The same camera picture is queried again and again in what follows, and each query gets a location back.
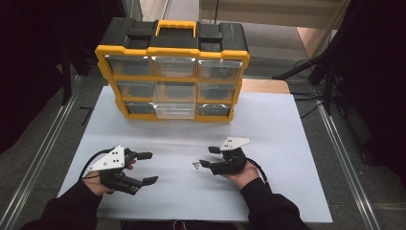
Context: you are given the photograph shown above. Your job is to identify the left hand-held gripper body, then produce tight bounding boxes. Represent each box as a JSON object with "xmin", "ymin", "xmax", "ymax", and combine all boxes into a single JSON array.
[{"xmin": 88, "ymin": 145, "xmax": 144, "ymax": 196}]

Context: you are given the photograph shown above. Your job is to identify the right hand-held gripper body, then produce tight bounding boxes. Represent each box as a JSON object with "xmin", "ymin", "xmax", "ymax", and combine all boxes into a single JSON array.
[{"xmin": 210, "ymin": 136, "xmax": 254, "ymax": 176}]

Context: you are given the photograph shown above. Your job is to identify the clear plastic screw drawer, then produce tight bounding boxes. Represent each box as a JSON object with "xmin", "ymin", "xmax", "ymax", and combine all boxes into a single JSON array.
[{"xmin": 152, "ymin": 81, "xmax": 196, "ymax": 121}]

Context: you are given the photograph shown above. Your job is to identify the yellow black organizer cabinet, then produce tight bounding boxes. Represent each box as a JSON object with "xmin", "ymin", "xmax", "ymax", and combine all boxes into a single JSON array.
[{"xmin": 94, "ymin": 17, "xmax": 251, "ymax": 124}]

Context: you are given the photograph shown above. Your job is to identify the person's right hand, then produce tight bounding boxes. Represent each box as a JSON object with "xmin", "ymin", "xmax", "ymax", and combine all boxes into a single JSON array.
[{"xmin": 222, "ymin": 159, "xmax": 261, "ymax": 190}]

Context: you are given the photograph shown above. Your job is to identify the person's left hand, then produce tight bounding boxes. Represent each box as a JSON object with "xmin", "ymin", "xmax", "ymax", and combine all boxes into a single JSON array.
[{"xmin": 81, "ymin": 159, "xmax": 137, "ymax": 196}]

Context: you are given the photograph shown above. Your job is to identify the white table cover sheet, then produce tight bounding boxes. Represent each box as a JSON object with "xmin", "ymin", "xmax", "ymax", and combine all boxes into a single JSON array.
[{"xmin": 56, "ymin": 85, "xmax": 333, "ymax": 223}]

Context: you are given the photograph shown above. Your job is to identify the person's lap dark clothing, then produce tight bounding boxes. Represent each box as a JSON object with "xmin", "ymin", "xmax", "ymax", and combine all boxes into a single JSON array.
[{"xmin": 121, "ymin": 219, "xmax": 250, "ymax": 230}]

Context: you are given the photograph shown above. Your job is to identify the grid of clear plastic drawers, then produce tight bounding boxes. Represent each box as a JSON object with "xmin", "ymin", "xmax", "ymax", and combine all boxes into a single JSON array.
[{"xmin": 104, "ymin": 55, "xmax": 243, "ymax": 118}]

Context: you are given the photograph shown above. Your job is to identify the black metal stand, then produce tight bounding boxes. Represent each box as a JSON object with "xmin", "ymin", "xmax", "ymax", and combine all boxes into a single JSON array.
[
  {"xmin": 59, "ymin": 47, "xmax": 91, "ymax": 106},
  {"xmin": 272, "ymin": 0, "xmax": 353, "ymax": 116}
]

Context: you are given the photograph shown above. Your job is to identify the black curtain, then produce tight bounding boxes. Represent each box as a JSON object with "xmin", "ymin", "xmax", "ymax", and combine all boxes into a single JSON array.
[
  {"xmin": 0, "ymin": 0, "xmax": 126, "ymax": 155},
  {"xmin": 331, "ymin": 0, "xmax": 406, "ymax": 190}
]

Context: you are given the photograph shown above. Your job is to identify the beige cabinet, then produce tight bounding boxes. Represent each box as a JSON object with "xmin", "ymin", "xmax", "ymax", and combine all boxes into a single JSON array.
[{"xmin": 199, "ymin": 0, "xmax": 352, "ymax": 30}]

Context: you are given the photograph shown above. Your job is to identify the right hand-held gripper black cable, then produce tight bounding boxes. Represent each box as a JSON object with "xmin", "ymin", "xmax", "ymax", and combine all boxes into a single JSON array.
[{"xmin": 245, "ymin": 157, "xmax": 271, "ymax": 190}]

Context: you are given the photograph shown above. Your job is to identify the hand-held gripper black cable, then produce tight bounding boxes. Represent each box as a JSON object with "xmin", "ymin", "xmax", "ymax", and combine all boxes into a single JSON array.
[
  {"xmin": 245, "ymin": 157, "xmax": 271, "ymax": 190},
  {"xmin": 79, "ymin": 148, "xmax": 116, "ymax": 180}
]

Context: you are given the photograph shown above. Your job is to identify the left hand-held gripper black cable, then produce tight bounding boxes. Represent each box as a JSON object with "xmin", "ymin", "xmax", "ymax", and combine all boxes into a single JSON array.
[{"xmin": 79, "ymin": 148, "xmax": 116, "ymax": 180}]

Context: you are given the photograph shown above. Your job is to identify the aluminium floor rail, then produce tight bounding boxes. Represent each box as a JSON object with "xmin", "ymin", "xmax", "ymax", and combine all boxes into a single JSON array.
[
  {"xmin": 317, "ymin": 103, "xmax": 382, "ymax": 230},
  {"xmin": 0, "ymin": 75, "xmax": 82, "ymax": 230}
]

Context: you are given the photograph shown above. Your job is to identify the black floor cables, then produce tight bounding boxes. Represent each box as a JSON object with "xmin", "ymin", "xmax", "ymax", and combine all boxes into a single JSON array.
[{"xmin": 290, "ymin": 90, "xmax": 324, "ymax": 120}]

